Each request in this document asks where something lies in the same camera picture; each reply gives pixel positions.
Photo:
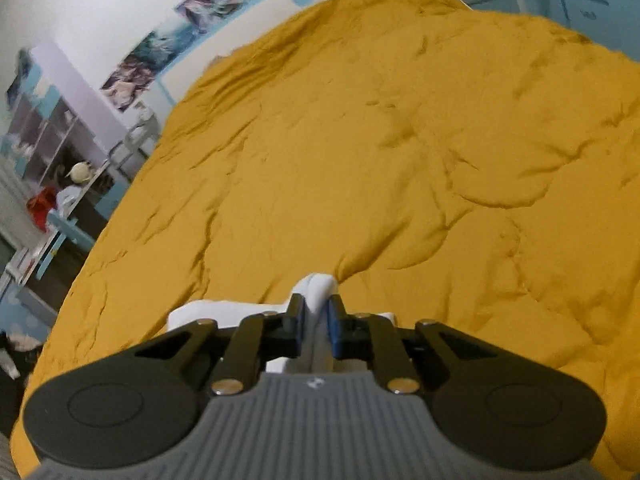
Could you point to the blue wooden chair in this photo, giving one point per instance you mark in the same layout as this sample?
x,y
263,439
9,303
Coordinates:
x,y
64,229

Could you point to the black clothes pile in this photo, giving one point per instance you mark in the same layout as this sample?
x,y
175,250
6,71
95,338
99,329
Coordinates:
x,y
17,364

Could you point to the cream round hat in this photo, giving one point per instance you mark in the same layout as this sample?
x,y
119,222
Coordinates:
x,y
81,173

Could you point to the white blue bed headboard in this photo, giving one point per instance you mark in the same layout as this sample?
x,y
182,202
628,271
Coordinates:
x,y
245,26

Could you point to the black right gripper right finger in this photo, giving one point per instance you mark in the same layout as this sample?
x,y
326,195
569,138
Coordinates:
x,y
418,359

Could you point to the white printed t-shirt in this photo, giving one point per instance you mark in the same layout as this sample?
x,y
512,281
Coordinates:
x,y
316,356

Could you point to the mustard yellow bed comforter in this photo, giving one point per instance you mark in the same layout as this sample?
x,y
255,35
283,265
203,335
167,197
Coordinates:
x,y
478,168

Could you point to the anime poster strip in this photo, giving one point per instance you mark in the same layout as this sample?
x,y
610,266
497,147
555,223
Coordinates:
x,y
193,19

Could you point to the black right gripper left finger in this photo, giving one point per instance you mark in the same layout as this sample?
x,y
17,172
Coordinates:
x,y
214,359

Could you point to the red bag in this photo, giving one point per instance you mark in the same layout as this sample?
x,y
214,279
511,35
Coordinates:
x,y
39,205

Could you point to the purple blue shelf unit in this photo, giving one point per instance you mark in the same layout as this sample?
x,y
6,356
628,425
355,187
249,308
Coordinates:
x,y
57,117

